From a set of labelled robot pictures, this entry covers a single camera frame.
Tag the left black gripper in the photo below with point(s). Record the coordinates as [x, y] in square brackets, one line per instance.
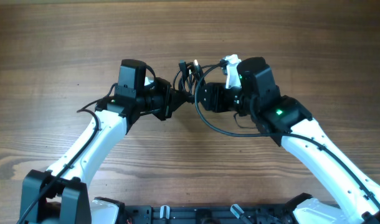
[170, 95]

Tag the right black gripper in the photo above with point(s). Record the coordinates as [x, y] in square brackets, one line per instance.
[216, 93]

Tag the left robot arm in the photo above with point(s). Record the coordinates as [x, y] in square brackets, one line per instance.
[60, 193]

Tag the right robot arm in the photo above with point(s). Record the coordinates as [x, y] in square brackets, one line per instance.
[251, 90]

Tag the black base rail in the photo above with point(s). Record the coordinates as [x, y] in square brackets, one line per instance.
[271, 213]

